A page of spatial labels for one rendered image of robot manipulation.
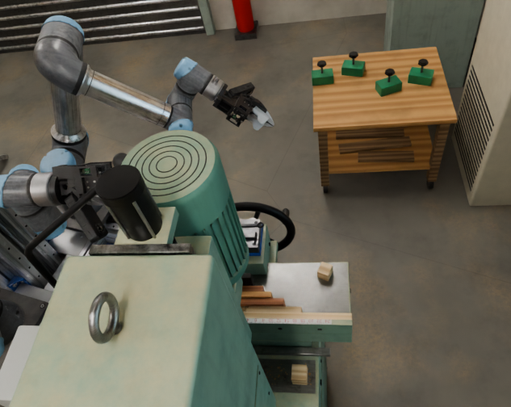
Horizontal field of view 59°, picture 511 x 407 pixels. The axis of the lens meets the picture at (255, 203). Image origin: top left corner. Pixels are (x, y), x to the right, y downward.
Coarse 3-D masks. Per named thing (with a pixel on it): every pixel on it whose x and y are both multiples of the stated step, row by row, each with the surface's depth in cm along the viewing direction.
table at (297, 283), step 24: (288, 264) 129; (312, 264) 127; (336, 264) 126; (264, 288) 125; (288, 288) 124; (312, 288) 123; (336, 288) 122; (312, 312) 119; (336, 312) 118; (264, 336) 120; (288, 336) 118; (312, 336) 117; (336, 336) 115
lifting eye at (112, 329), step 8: (96, 296) 52; (104, 296) 52; (112, 296) 54; (96, 304) 51; (112, 304) 54; (96, 312) 50; (112, 312) 55; (88, 320) 50; (96, 320) 50; (112, 320) 55; (96, 328) 50; (112, 328) 54; (120, 328) 55; (96, 336) 50; (104, 336) 52; (112, 336) 54
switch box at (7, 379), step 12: (24, 336) 62; (12, 348) 61; (24, 348) 60; (12, 360) 60; (24, 360) 59; (0, 372) 59; (12, 372) 59; (0, 384) 58; (12, 384) 58; (0, 396) 57; (12, 396) 57
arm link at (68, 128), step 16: (64, 16) 131; (48, 32) 124; (64, 32) 126; (80, 32) 133; (80, 48) 131; (64, 96) 141; (64, 112) 146; (80, 112) 152; (64, 128) 151; (80, 128) 156; (64, 144) 155; (80, 144) 158
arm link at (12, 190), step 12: (0, 180) 98; (12, 180) 97; (24, 180) 97; (0, 192) 97; (12, 192) 97; (24, 192) 96; (0, 204) 99; (12, 204) 99; (24, 204) 98; (36, 204) 98
